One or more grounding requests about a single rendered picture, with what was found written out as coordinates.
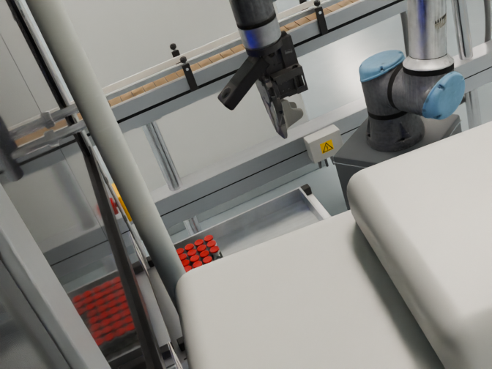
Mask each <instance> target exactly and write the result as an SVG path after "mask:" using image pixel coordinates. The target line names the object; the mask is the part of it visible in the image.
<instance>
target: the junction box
mask: <svg viewBox="0 0 492 369"><path fill-rule="evenodd" d="M304 142H305V145H306V149H307V153H308V156H309V158H310V159H311V160H312V161H313V163H315V164H316V163H318V162H320V161H322V160H325V159H327V158H328V157H331V156H333V155H335V154H336V153H337V151H338V150H339V149H340V148H341V147H342V145H343V141H342V138H341V135H340V130H339V129H338V128H337V127H336V126H335V125H333V124H332V125H330V126H328V127H326V128H324V129H322V130H319V131H317V132H315V133H313V134H311V135H308V136H306V137H304Z"/></svg>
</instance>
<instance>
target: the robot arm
mask: <svg viewBox="0 0 492 369"><path fill-rule="evenodd" d="M275 1H277V0H229V3H230V5H231V9H232V12H233V14H234V18H235V21H236V25H237V28H238V30H239V35H240V37H241V40H242V44H243V45H244V47H245V50H246V52H247V55H248V57H247V59H246V60H245V62H244V63H243V64H242V66H241V67H240V68H239V69H238V70H237V72H236V73H235V74H234V76H233V77H232V79H231V80H230V81H229V82H228V83H227V85H226V86H225V87H224V89H223V90H222V91H221V93H219V95H218V96H217V98H218V100H219V101H221V103H222V104H223V105H224V106H225V107H227V108H228V109H229V110H231V111H232V110H234V109H235V107H237V105H238V104H239V102H240V101H241V100H242V98H243V97H244V96H245V95H246V94H247V92H248V91H249V90H250V88H251V87H252V86H253V84H254V83H256V86H257V89H258V91H259V93H260V95H261V99H262V101H263V103H264V106H265V108H266V111H267V113H268V114H269V118H270V119H271V122H272V124H273V126H274V128H275V130H276V132H277V133H278V135H280V136H281V137H282V138H284V139H286V138H287V136H288V133H287V129H288V128H289V127H290V126H291V125H293V124H294V123H296V122H297V121H299V120H300V119H301V118H302V117H303V114H304V113H303V110H302V109H301V108H297V104H296V103H295V102H289V101H288V100H284V98H285V97H287V96H289V97H290V96H292V95H295V94H299V93H302V92H304V91H306V90H308V85H307V82H306V80H305V74H304V72H303V69H302V66H301V65H300V64H299V62H298V60H297V55H296V52H295V49H294V44H293V41H292V38H291V35H290V34H287V33H286V32H285V31H284V30H283V31H280V26H279V23H278V20H277V16H276V13H275V8H274V5H273V2H275ZM407 7H408V30H409V56H408V57H407V58H406V57H405V56H404V55H403V52H402V51H399V50H388V51H382V52H379V53H376V54H374V55H372V56H370V57H368V58H367V59H366V60H364V61H363V62H362V63H361V65H360V66H359V77H360V79H359V81H360V82H361V84H362V90H363V94H364V98H365V104H366V107H367V110H368V123H367V129H366V137H367V141H368V144H369V146H370V147H372V148H373V149H375V150H378V151H381V152H396V151H400V150H403V149H407V148H409V147H411V146H413V145H415V144H417V143H418V142H419V141H420V140H421V139H422V138H423V136H424V134H425V126H424V122H423V120H422V119H421V117H420V116H424V117H425V118H427V119H438V120H440V119H446V118H447V117H448V116H450V115H452V114H453V113H454V112H455V110H456V109H457V108H458V106H459V105H460V103H461V100H462V99H463V95H464V92H465V80H464V77H463V76H462V75H461V74H460V73H459V72H456V71H454V58H453V57H451V55H449V54H448V52H447V0H407ZM302 78H303V80H304V82H303V80H302ZM304 83H305V85H304Z"/></svg>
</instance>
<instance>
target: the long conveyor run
mask: <svg viewBox="0 0 492 369"><path fill-rule="evenodd" d="M322 1H324V2H322ZM321 2H322V3H321ZM313 5H315V6H313ZM311 6H313V7H311ZM308 7H310V8H308ZM406 10H408V7H407V0H327V1H325V0H309V1H307V0H299V5H297V6H295V7H292V8H290V9H288V10H285V11H283V12H280V13H278V14H276V16H277V20H278V23H279V26H280V31H283V30H284V31H285V32H286V33H287V34H290V35H291V38H292V41H293V44H294V49H295V52H296V55H297V58H298V57H300V56H303V55H305V54H307V53H310V52H312V51H315V50H317V49H319V48H322V47H324V46H325V45H328V44H330V43H333V42H335V41H338V40H340V39H342V38H344V37H347V36H349V35H351V34H354V33H356V32H358V31H361V30H363V29H366V28H367V27H369V26H372V25H374V24H377V23H379V22H381V21H384V20H386V19H388V18H391V17H393V16H395V15H398V14H400V13H402V12H405V11H406ZM299 11H301V12H299ZM296 12H298V13H296ZM294 13H296V14H294ZM292 14H294V15H292ZM289 15H291V16H289ZM287 16H289V17H287ZM286 17H287V18H286ZM282 18H284V19H282ZM280 19H282V20H280ZM237 37H240V35H239V31H235V32H234V33H231V34H228V35H226V36H224V37H221V38H220V39H217V40H215V41H212V42H209V43H207V44H205V45H202V46H201V47H198V48H196V49H193V50H191V51H188V52H186V53H183V54H182V55H180V53H179V50H176V44H174V43H172V44H170V49H171V50H174V51H172V52H171V53H172V56H173V58H172V59H169V60H168V61H164V62H163V63H160V64H158V65H155V66H153V67H150V68H149V69H147V70H144V71H141V72H139V73H136V74H134V75H131V76H130V77H128V78H125V79H122V80H120V81H117V82H115V83H112V84H111V85H109V86H106V87H104V88H102V90H103V92H104V94H105V97H106V99H107V101H108V104H109V105H110V107H111V110H112V112H113V114H114V116H115V118H116V121H117V123H118V125H119V127H120V130H121V131H122V134H123V133H125V132H127V131H130V130H132V129H135V128H137V127H140V126H141V125H143V124H146V123H148V122H151V121H153V120H155V119H158V118H160V117H162V116H164V115H167V114H169V113H171V112H174V111H176V110H179V109H180V108H183V107H185V106H187V105H190V104H192V103H195V102H197V101H199V100H202V99H203V98H206V97H208V96H211V95H213V94H215V93H218V92H220V91H222V90H223V89H224V87H225V86H226V85H227V83H228V82H229V81H230V80H231V79H232V77H233V76H234V74H235V73H236V72H237V70H238V69H239V68H240V67H241V66H242V64H243V63H244V62H245V60H246V59H247V57H248V55H247V52H246V50H245V47H244V45H243V44H242V40H241V37H240V38H237ZM236 38H237V39H236ZM233 39H235V40H233ZM231 40H232V41H231ZM228 41H230V42H228ZM226 42H227V43H226ZM223 43H225V44H224V45H222V44H223ZM219 45H220V46H219ZM217 46H219V47H217ZM214 47H216V48H214ZM212 48H214V49H212ZM209 49H211V50H210V51H207V50H209ZM204 51H206V52H205V53H203V52H204ZM200 53H201V54H200ZM198 54H200V55H198ZM196 55H197V56H196ZM193 56H195V57H193ZM191 57H192V58H191ZM189 58H191V59H189ZM174 64H176V65H174ZM172 65H173V66H172ZM170 66H172V67H170ZM167 67H168V68H167ZM165 68H167V69H165ZM163 69H165V70H163ZM160 70H162V71H160ZM158 71H160V72H158ZM155 72H157V73H155ZM153 73H155V74H153ZM151 74H153V75H151ZM148 75H150V76H148ZM146 76H148V77H146ZM144 77H146V78H144ZM141 78H143V79H141ZM139 79H141V80H139ZM138 80H139V81H138ZM134 81H136V82H134ZM133 82H134V83H133ZM129 83H131V84H129ZM127 84H129V85H127ZM125 85H127V86H125ZM122 86H124V87H122ZM120 87H122V88H120ZM119 88H120V89H119ZM115 89H117V90H115ZM114 90H115V91H114ZM111 91H113V92H111ZM109 92H110V93H109ZM106 93H108V94H106Z"/></svg>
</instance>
